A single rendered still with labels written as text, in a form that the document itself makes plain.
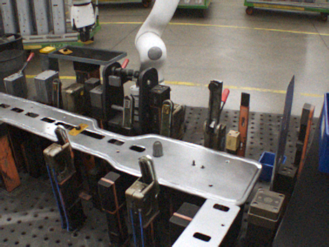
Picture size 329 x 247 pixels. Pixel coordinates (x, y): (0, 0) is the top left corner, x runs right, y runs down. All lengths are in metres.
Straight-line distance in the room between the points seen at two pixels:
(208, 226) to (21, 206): 0.87
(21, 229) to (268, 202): 0.93
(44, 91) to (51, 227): 0.59
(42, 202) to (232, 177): 0.81
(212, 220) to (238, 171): 0.23
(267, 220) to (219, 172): 0.27
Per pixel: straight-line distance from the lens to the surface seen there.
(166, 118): 1.29
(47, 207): 1.51
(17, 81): 1.84
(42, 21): 5.75
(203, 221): 0.94
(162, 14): 1.65
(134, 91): 1.37
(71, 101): 1.51
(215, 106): 1.18
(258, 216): 0.93
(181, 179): 1.08
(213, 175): 1.09
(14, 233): 1.45
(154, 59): 1.62
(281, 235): 0.89
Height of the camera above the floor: 1.66
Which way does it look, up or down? 29 degrees down
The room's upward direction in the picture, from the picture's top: 2 degrees counter-clockwise
